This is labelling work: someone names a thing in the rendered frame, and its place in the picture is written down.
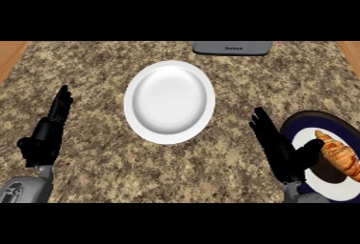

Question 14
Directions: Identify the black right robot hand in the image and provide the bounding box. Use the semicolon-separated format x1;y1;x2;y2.
248;107;326;185

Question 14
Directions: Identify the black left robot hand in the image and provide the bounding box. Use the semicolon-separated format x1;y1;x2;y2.
15;84;75;169

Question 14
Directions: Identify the golden brown croissant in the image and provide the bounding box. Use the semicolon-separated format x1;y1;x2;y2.
314;129;360;183

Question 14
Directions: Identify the navy rimmed white plate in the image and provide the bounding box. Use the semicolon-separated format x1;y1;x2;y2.
279;110;360;204

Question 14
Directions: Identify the grey flat appliance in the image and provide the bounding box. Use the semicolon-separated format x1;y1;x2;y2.
192;41;274;57

